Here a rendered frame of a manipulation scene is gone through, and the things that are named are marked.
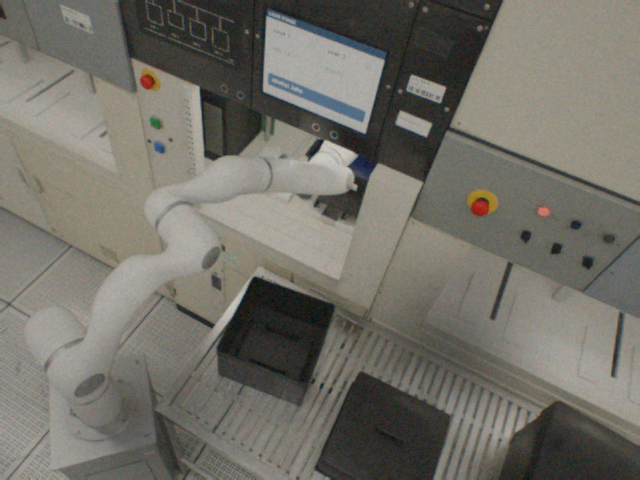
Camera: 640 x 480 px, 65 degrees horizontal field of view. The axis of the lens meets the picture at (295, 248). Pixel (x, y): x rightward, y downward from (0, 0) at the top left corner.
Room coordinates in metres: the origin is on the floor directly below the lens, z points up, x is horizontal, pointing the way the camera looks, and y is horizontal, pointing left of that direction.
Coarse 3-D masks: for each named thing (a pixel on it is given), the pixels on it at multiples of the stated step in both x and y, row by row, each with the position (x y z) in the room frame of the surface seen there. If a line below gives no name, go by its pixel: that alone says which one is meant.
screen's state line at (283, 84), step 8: (272, 80) 1.04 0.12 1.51; (280, 80) 1.03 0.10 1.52; (288, 80) 1.03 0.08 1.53; (280, 88) 1.03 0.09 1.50; (288, 88) 1.03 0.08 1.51; (296, 88) 1.02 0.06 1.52; (304, 88) 1.01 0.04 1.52; (304, 96) 1.01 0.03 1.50; (312, 96) 1.00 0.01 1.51; (320, 96) 1.00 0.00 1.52; (328, 96) 0.99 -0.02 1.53; (320, 104) 0.99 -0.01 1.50; (328, 104) 0.99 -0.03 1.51; (336, 104) 0.98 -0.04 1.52; (344, 104) 0.97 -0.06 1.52; (344, 112) 0.97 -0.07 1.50; (352, 112) 0.96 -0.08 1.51; (360, 112) 0.96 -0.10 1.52; (360, 120) 0.96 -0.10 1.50
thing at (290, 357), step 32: (256, 288) 0.86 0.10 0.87; (288, 288) 0.83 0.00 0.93; (256, 320) 0.80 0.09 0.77; (288, 320) 0.81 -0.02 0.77; (320, 320) 0.81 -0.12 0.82; (224, 352) 0.59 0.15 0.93; (256, 352) 0.68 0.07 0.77; (288, 352) 0.70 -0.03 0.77; (320, 352) 0.70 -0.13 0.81; (256, 384) 0.57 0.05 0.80; (288, 384) 0.55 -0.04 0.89
